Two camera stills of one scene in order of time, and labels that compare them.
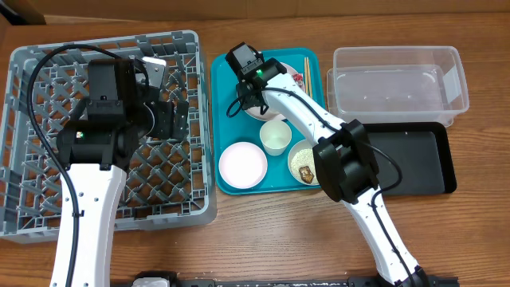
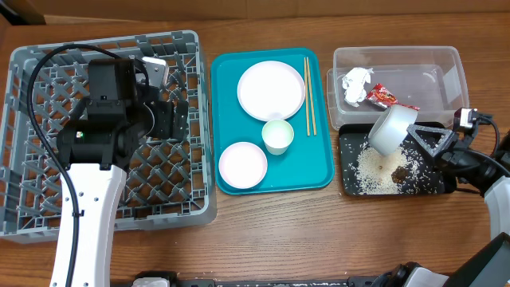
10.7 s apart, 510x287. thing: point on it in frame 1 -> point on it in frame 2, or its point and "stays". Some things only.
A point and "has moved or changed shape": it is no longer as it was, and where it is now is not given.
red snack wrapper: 298,78 -> 384,98
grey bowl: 301,163 -> 388,133
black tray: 412,158 stays
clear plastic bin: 397,84 stays
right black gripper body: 247,92 -> 446,146
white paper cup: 275,136 stays
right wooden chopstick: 309,77 stays
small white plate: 242,165 stays
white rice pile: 303,157 has moved or changed shape
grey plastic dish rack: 166,182 stays
